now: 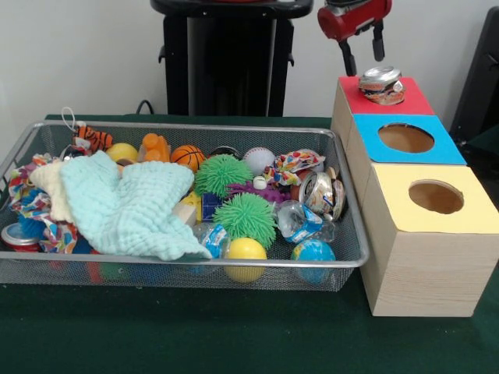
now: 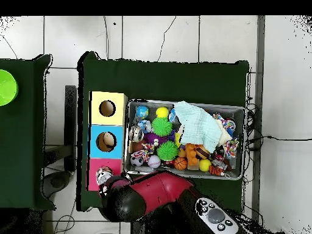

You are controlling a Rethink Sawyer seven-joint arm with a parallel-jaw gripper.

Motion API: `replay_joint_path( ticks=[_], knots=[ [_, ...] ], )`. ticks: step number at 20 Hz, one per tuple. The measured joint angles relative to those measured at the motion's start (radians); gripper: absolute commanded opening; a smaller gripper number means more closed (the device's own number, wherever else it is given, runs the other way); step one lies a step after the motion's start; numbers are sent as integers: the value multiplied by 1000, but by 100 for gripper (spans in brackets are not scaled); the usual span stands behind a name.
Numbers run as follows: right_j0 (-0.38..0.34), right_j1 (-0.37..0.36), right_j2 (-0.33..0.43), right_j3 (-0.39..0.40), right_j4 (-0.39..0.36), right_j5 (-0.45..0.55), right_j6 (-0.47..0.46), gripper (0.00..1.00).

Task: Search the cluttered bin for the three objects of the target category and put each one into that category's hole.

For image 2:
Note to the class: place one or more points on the crushed silver can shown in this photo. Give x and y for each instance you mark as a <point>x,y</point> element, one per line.
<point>136,134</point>
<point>102,175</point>

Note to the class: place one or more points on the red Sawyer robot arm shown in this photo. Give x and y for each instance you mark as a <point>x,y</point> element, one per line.
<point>158,190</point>

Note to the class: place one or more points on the wooden three-hole box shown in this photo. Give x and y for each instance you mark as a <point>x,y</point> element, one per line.
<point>107,121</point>

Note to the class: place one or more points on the shallow mesh bin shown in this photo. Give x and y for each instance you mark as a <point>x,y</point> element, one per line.
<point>234,114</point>

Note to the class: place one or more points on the green spiky ball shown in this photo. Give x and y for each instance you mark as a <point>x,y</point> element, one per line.
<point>161,126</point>
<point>167,150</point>

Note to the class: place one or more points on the grey stand base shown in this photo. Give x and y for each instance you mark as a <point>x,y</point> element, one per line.
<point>57,181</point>

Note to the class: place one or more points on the small orange basketball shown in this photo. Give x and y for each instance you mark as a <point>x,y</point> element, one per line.
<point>180,163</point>

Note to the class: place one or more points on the blue globe ball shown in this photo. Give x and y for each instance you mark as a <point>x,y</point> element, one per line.
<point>141,111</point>

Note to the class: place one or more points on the black flat panel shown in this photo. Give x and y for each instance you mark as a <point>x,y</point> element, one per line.
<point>70,121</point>

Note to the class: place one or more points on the yellow ball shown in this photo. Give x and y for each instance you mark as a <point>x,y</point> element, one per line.
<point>204,165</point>
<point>162,112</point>

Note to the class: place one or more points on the mint waffle cloth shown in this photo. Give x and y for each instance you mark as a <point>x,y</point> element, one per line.
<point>197,126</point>

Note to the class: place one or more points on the tiger plush toy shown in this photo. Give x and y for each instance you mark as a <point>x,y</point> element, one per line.
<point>215,170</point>

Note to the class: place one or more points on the dark green side tablecloth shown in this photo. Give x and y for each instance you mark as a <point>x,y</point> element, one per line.
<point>22,146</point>

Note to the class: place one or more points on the cream cloth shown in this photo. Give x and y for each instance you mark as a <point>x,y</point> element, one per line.
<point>225,136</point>

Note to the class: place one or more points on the lime green bowl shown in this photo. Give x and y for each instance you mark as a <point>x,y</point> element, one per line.
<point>7,87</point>

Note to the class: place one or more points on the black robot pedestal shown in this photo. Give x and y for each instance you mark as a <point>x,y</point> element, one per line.
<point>136,229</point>

